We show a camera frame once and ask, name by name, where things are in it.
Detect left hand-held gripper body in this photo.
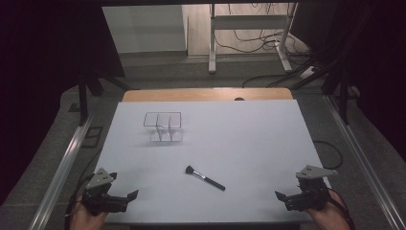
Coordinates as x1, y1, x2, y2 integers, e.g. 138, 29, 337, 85
81, 167, 129, 216

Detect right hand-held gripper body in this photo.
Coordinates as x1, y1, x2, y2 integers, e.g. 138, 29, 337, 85
284, 164, 339, 213

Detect clear acrylic organizer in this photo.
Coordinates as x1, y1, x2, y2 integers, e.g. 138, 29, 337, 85
143, 111, 186, 144

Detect black makeup brush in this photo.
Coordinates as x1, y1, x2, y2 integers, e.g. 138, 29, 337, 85
185, 165, 227, 192

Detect person's right hand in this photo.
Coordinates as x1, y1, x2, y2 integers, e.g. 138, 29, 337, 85
305, 198, 352, 230

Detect person's left hand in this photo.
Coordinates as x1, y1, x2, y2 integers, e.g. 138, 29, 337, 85
69, 194, 108, 230

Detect black metal stand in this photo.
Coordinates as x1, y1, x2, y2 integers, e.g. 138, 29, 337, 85
289, 54, 353, 127
77, 71, 132, 127

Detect white board sheet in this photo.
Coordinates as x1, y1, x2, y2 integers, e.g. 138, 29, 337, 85
90, 100, 331, 224

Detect wooden table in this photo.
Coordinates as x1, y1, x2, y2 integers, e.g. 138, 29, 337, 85
122, 87, 294, 104

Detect black curtain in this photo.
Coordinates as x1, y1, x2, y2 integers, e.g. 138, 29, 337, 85
289, 0, 406, 162
0, 0, 126, 205

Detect white power strip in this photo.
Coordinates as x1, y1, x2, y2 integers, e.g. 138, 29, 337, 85
299, 65, 318, 80

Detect white cabinet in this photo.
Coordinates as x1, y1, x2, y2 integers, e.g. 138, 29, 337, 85
101, 4, 190, 55

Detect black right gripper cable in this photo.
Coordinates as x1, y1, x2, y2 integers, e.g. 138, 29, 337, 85
327, 187, 356, 230

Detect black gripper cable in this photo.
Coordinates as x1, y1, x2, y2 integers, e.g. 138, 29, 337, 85
327, 187, 356, 230
64, 174, 95, 230

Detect aluminium rail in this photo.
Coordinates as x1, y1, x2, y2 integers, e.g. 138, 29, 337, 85
28, 115, 94, 230
323, 95, 406, 230

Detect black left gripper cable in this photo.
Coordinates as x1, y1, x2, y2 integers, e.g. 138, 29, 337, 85
64, 174, 95, 230

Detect black rectangular floor frame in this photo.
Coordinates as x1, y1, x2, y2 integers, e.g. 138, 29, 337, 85
80, 126, 104, 150

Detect black looped cable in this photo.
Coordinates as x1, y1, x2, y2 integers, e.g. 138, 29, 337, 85
312, 140, 345, 171

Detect black floor cable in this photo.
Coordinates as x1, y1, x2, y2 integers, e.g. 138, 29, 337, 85
240, 73, 290, 89

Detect tangled black cables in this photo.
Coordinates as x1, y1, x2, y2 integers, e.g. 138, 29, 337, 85
213, 3, 311, 57

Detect white metal desk frame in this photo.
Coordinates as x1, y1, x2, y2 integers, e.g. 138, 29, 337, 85
208, 3, 299, 75

